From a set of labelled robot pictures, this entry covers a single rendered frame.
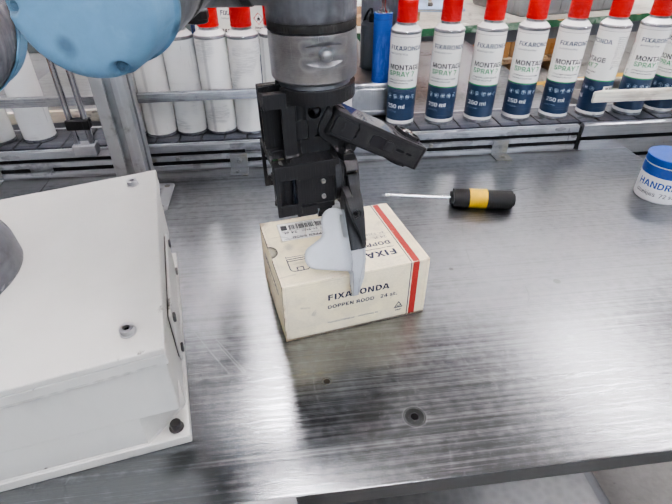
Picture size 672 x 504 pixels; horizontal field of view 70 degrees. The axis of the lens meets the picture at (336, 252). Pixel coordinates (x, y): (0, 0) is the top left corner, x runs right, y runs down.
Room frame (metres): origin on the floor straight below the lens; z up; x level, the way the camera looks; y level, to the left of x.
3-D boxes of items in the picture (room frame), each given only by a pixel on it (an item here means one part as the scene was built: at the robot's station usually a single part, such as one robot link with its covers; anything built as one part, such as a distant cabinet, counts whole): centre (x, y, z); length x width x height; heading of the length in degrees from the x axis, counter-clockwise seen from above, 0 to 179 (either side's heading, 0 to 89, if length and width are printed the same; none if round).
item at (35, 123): (0.79, 0.51, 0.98); 0.05 x 0.05 x 0.20
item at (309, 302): (0.44, -0.01, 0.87); 0.16 x 0.12 x 0.07; 108
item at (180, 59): (0.83, 0.26, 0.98); 0.05 x 0.05 x 0.20
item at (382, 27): (0.91, -0.08, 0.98); 0.03 x 0.03 x 0.16
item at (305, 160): (0.43, 0.02, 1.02); 0.09 x 0.08 x 0.12; 108
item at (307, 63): (0.43, 0.02, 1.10); 0.08 x 0.08 x 0.05
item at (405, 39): (0.87, -0.12, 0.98); 0.05 x 0.05 x 0.20
